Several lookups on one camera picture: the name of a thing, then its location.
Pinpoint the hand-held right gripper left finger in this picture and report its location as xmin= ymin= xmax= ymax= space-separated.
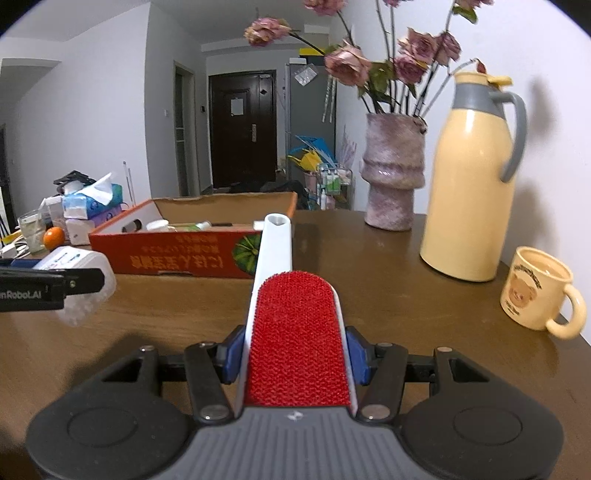
xmin=100 ymin=325 xmax=247 ymax=423

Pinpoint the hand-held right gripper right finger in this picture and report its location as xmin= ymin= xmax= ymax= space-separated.
xmin=346 ymin=325 xmax=489 ymax=423

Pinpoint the dark brown entrance door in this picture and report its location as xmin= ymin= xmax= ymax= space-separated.
xmin=209 ymin=71 xmax=276 ymax=189

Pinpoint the pink textured vase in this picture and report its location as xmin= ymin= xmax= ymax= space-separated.
xmin=359 ymin=113 xmax=428 ymax=232

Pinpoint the black gadget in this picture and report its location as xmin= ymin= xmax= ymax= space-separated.
xmin=53 ymin=170 xmax=95 ymax=188

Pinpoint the clear drinking glass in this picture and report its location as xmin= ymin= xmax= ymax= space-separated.
xmin=18 ymin=210 xmax=47 ymax=254

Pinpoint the grey refrigerator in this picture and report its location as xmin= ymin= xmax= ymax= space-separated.
xmin=284 ymin=62 xmax=338 ymax=185

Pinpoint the purple feather decoration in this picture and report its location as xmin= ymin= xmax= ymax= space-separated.
xmin=336 ymin=124 xmax=358 ymax=167

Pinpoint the blue tissue pack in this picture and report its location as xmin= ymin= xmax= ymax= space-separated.
xmin=62 ymin=172 xmax=124 ymax=220

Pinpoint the dried pink rose bouquet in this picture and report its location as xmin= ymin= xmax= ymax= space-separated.
xmin=244 ymin=0 xmax=497 ymax=116

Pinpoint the purple tissue pack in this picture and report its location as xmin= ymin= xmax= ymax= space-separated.
xmin=65 ymin=205 xmax=123 ymax=245

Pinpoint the red and white lint brush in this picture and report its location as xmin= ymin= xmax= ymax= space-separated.
xmin=233 ymin=213 xmax=358 ymax=418

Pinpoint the grey interior door frame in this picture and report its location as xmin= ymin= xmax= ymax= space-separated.
xmin=174 ymin=61 xmax=199 ymax=197

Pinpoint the yellow thermos jug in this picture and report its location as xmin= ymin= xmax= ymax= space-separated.
xmin=419 ymin=70 xmax=528 ymax=283

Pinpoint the cardboard box with orange rim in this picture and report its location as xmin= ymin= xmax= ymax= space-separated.
xmin=88 ymin=191 xmax=298 ymax=280

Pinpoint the metal trolley cart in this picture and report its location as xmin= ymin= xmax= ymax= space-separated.
xmin=316 ymin=164 xmax=354 ymax=210

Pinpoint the cream bear mug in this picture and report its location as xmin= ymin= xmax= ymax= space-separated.
xmin=500 ymin=246 xmax=587 ymax=341

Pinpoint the blue folded plastic item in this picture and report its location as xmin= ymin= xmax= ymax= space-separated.
xmin=295 ymin=135 xmax=333 ymax=162

